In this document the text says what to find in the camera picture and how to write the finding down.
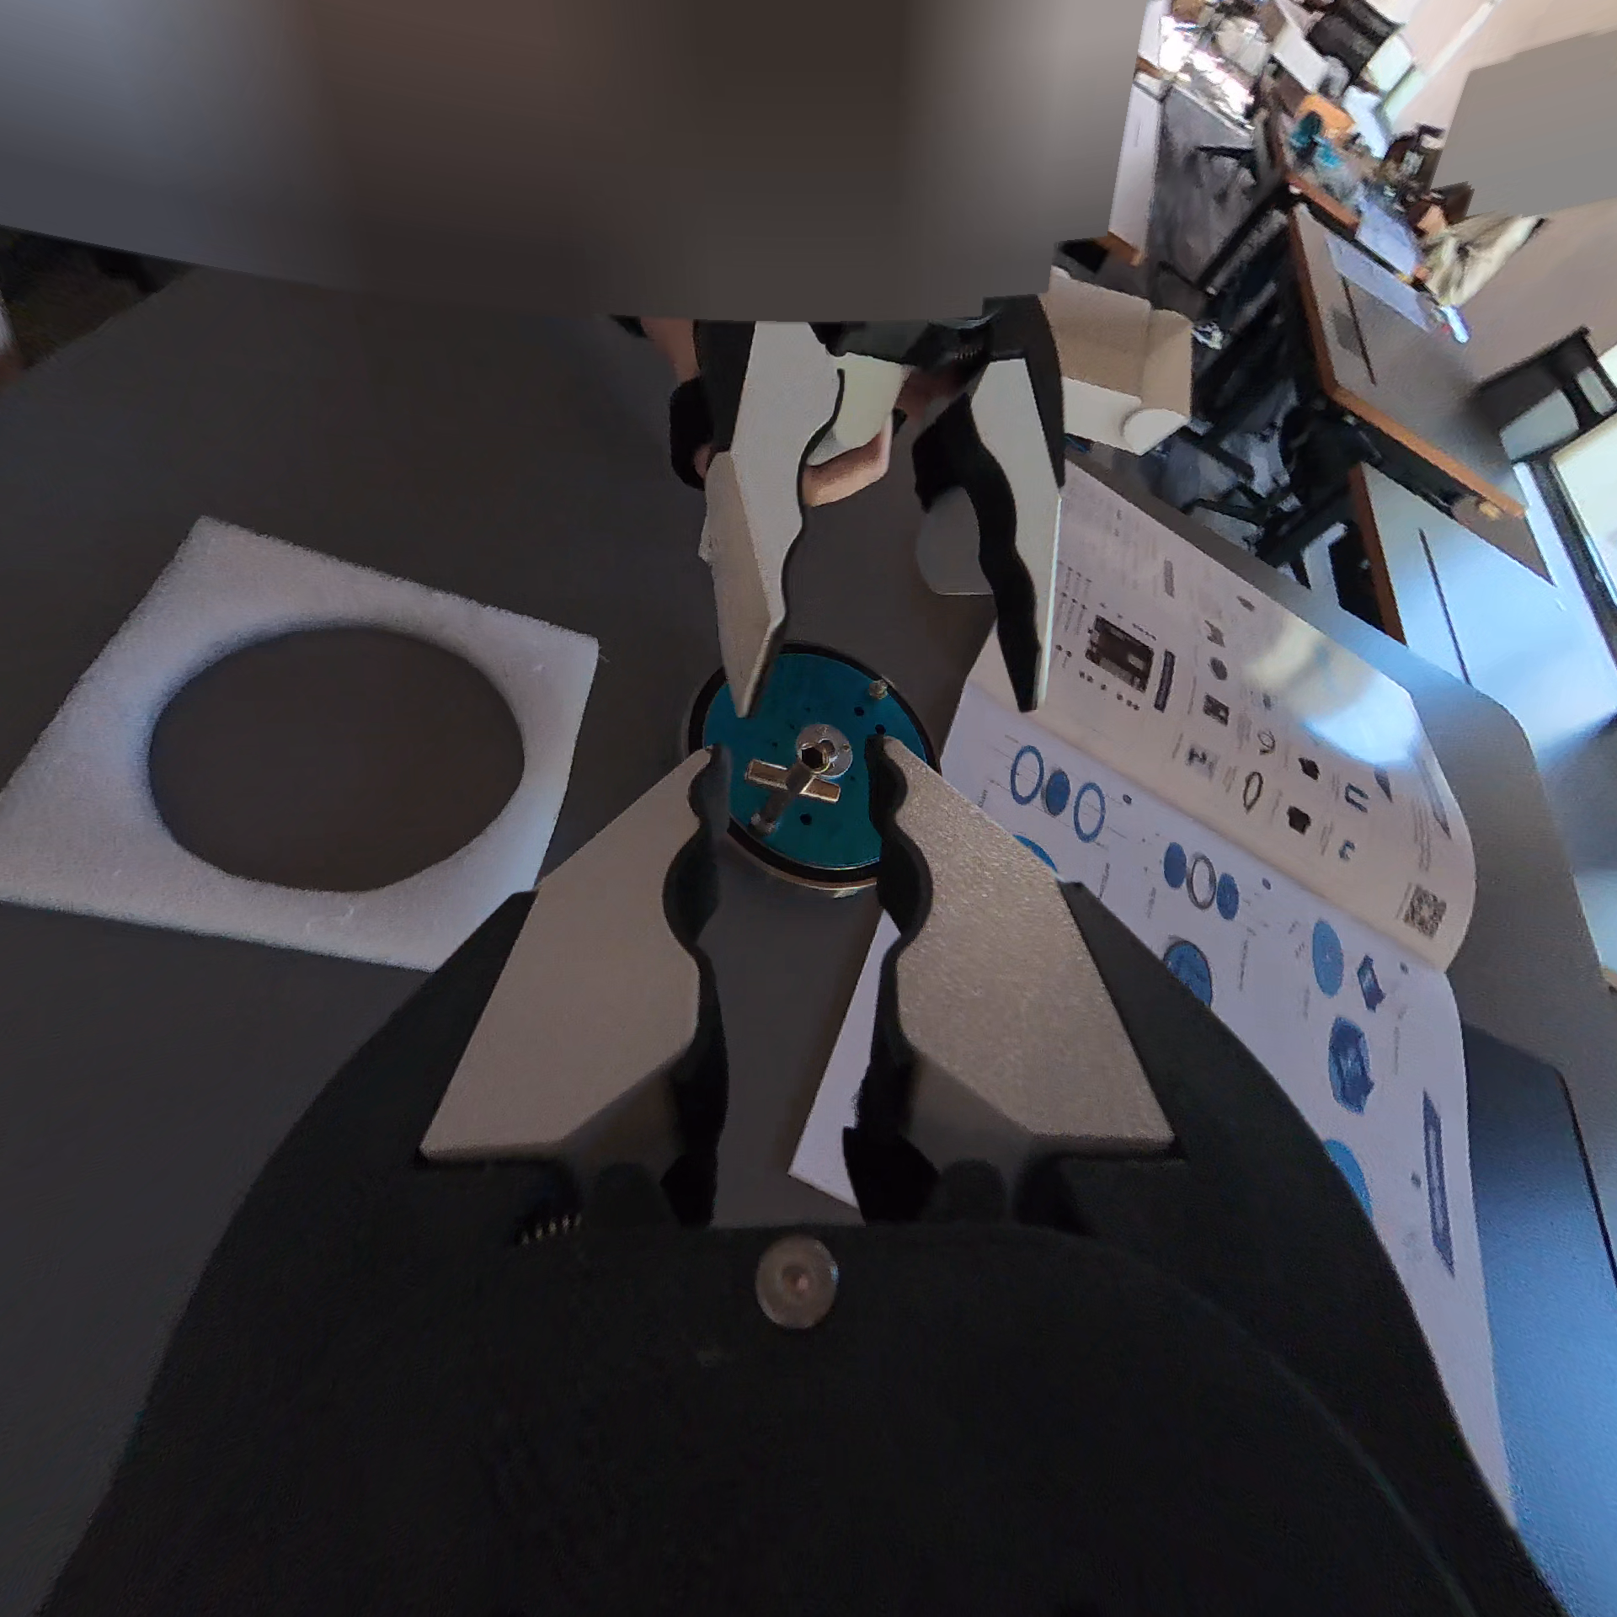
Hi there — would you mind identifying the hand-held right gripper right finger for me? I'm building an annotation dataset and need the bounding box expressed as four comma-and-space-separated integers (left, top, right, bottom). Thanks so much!
840, 739, 1171, 1220

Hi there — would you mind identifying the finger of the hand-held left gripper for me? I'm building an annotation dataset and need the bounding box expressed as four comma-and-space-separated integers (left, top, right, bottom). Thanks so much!
699, 322, 845, 721
958, 337, 1064, 713

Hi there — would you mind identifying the open cardboard box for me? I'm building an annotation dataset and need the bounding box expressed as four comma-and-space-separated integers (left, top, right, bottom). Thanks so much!
1047, 264, 1196, 457

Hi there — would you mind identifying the wooden-edged office table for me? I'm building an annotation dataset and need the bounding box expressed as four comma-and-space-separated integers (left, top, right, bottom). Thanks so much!
1282, 200, 1529, 633

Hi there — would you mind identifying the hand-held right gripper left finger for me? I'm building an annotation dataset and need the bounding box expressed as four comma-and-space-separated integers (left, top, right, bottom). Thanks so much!
420, 754, 735, 1220

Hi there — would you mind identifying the black office chair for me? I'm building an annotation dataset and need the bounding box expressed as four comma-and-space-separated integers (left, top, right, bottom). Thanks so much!
1188, 139, 1303, 330

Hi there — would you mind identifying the black desk cable cover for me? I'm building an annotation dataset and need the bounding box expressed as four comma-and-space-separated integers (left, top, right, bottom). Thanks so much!
1457, 1029, 1617, 1536

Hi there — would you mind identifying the open instruction booklet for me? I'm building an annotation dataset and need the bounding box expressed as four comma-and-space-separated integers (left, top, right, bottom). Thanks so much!
790, 454, 1518, 1518

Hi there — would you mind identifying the white foam packing frame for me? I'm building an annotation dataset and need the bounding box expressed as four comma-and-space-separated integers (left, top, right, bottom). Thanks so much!
0, 513, 603, 973

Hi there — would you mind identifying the adjoining black desk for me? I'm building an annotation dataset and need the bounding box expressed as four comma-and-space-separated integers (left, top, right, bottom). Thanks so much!
1379, 633, 1617, 1617

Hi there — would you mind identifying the small silver standoff screw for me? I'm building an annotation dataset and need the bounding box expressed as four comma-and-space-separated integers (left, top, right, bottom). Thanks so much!
746, 739, 849, 836

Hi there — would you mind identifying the blue round metal turntable disc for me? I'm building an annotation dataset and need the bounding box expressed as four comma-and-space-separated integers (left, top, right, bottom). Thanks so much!
683, 643, 943, 890

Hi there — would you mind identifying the person's left hand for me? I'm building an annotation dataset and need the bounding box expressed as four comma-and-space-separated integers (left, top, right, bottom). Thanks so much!
803, 377, 943, 509

